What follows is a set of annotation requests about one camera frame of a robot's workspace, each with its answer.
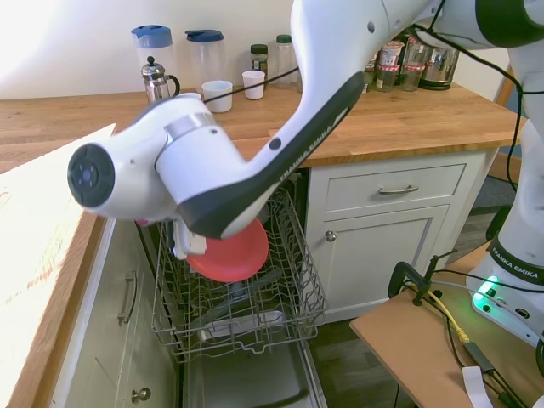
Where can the round metal cabinet knob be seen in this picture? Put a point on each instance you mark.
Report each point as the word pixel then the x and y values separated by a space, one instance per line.
pixel 141 394

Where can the tall white cup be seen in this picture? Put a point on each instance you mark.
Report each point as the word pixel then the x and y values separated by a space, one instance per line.
pixel 253 81

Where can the open dishwasher door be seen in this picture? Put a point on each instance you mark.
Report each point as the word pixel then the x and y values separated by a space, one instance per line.
pixel 251 378

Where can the clear bottle green lid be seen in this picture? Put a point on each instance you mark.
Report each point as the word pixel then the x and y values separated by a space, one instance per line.
pixel 283 59

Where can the spice jar dark lid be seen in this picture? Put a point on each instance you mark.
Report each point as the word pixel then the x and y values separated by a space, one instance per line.
pixel 258 57

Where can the red plastic plate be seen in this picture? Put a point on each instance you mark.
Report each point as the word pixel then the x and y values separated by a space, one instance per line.
pixel 238 259

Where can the tall clear glass jar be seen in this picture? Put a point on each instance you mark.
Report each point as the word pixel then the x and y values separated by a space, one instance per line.
pixel 415 51

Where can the brown wooden mounting board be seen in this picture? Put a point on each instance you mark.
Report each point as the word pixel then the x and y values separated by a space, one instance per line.
pixel 408 340

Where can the wide white cup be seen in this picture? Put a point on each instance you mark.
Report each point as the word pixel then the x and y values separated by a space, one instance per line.
pixel 217 91

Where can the white tape strip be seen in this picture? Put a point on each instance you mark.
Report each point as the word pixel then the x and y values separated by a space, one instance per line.
pixel 476 387

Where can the stainless steel electric kettle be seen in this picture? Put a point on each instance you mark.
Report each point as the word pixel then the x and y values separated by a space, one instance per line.
pixel 440 68

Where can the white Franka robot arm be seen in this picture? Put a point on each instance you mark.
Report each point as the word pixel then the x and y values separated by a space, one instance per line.
pixel 323 64

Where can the white drawer front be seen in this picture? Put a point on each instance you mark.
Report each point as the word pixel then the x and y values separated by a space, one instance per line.
pixel 353 187

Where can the glass french press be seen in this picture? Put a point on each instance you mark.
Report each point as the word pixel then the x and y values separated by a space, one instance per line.
pixel 156 83

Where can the clear pitcher light-blue lid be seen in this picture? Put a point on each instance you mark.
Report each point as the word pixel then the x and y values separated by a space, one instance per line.
pixel 152 51

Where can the clear pitcher dark-blue lid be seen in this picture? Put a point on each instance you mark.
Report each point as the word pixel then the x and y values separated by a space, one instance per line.
pixel 206 59

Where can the white cabinet door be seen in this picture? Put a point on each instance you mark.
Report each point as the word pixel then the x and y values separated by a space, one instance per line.
pixel 382 263

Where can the black C-clamp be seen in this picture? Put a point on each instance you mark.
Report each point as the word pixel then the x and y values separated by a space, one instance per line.
pixel 404 272

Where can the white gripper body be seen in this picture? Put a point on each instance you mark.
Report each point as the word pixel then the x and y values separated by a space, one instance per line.
pixel 189 244

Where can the round metal door knob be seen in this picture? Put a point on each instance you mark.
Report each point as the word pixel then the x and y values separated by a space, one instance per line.
pixel 330 236

